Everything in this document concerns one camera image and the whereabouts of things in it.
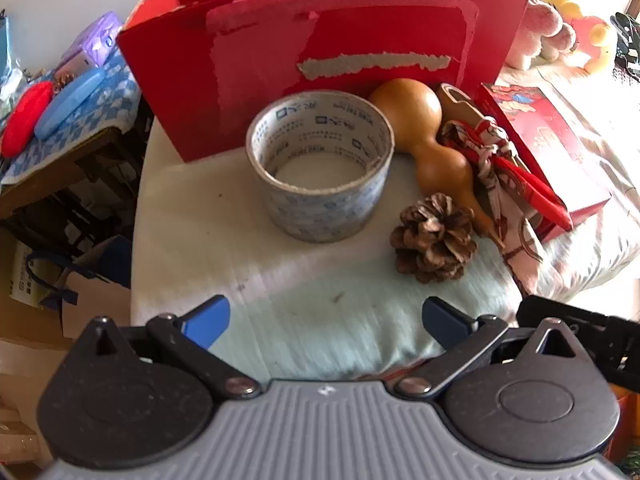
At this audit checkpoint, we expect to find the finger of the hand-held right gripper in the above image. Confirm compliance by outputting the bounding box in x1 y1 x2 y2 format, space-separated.
516 295 615 342

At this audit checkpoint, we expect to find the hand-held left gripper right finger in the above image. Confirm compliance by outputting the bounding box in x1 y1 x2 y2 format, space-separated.
394 296 582 402

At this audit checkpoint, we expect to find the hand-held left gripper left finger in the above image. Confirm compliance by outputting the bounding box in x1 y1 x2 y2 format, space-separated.
75 295 262 402

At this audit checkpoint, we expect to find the large brown pine cone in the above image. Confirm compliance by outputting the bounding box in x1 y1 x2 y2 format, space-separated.
390 192 478 284

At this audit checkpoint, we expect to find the printed packing tape roll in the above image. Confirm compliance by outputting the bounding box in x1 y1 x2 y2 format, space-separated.
245 91 396 244

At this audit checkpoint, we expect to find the small red gift box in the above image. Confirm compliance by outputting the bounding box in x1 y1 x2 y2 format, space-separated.
475 82 612 242

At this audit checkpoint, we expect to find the brown dried gourd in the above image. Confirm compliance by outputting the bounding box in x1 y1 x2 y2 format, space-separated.
368 78 506 249

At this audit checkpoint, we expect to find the red cardboard box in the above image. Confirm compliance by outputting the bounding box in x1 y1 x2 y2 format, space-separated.
117 0 531 163

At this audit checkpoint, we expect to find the pale green bed sheet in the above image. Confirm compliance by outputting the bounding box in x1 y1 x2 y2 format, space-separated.
130 120 526 378

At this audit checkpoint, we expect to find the paper bag with blue ribbon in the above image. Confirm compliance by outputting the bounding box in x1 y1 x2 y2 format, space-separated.
27 235 134 342

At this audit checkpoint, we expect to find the white striped quilt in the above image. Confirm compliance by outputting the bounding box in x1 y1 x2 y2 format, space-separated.
492 62 640 306

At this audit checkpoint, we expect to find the wooden side table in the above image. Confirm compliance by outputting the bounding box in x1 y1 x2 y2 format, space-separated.
0 127 146 222

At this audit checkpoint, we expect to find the blue checkered towel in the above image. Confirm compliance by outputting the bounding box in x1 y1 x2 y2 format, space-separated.
0 50 144 186

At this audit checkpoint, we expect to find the blue glasses case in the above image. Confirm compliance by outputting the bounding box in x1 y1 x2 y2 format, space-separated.
34 67 106 140

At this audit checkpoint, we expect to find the red glasses case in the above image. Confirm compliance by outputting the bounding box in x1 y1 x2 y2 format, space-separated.
0 81 55 157

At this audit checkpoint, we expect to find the yellow bear plush toy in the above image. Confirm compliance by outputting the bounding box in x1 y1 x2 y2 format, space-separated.
570 15 619 76

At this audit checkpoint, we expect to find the dark patterned cloth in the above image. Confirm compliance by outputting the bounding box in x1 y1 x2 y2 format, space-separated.
612 11 640 81

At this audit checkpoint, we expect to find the pink plush toy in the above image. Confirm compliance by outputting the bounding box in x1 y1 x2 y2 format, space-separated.
505 0 579 70

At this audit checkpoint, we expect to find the purple tissue pack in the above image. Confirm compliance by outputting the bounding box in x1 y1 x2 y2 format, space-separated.
55 12 124 81

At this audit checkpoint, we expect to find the crumpled clear plastic wrap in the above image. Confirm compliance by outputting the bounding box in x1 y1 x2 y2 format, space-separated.
0 67 27 107

